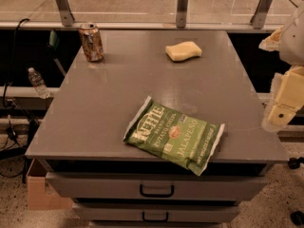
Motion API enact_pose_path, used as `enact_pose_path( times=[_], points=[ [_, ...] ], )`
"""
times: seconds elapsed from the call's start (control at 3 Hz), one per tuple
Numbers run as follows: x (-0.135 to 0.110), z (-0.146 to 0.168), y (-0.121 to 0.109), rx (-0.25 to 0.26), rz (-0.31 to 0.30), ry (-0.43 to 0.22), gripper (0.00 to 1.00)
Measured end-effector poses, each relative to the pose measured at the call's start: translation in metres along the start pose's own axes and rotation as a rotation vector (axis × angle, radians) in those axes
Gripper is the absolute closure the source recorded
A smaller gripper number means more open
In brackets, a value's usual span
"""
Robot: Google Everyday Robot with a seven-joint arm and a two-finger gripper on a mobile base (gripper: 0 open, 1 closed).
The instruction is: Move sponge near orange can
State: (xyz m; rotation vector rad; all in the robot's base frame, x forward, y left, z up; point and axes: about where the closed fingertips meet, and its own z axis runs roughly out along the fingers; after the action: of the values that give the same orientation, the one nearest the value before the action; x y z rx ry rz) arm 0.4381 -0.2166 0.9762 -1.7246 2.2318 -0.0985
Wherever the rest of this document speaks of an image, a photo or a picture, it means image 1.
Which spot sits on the right metal bracket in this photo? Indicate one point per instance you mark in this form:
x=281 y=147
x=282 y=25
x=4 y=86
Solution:
x=259 y=17

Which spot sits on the orange soda can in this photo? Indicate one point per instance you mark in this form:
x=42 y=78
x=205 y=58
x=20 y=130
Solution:
x=91 y=42

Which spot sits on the metal bracket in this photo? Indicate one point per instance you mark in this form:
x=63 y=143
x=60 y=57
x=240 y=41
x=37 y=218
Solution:
x=259 y=17
x=66 y=15
x=181 y=14

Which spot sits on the grey drawer cabinet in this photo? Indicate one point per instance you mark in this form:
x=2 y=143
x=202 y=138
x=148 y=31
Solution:
x=84 y=127

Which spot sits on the clear plastic water bottle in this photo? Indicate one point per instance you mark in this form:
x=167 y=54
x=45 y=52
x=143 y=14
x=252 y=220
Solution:
x=38 y=83

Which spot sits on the top grey drawer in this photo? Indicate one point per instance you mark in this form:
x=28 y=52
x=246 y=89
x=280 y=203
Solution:
x=154 y=186

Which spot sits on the green handled tool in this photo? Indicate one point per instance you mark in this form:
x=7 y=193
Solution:
x=52 y=46

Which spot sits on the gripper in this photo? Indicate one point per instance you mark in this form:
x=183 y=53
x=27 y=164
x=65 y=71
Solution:
x=294 y=43

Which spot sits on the yellow sponge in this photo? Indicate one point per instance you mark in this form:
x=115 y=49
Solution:
x=183 y=51

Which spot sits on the grey drawer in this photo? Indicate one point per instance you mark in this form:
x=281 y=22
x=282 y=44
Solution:
x=155 y=212
x=154 y=186

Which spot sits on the cardboard box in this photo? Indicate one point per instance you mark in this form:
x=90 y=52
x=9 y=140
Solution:
x=41 y=195

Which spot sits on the green Kettle chips bag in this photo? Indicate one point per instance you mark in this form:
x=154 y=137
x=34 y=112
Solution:
x=173 y=136

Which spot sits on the black caster wheel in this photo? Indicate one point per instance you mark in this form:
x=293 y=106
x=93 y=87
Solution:
x=297 y=218

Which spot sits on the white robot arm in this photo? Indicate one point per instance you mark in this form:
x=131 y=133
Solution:
x=288 y=40

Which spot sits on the middle metal bracket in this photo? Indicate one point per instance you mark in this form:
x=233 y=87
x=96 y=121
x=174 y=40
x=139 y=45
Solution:
x=181 y=14

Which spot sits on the left metal bracket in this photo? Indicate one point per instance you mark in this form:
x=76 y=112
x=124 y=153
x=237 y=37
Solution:
x=66 y=15

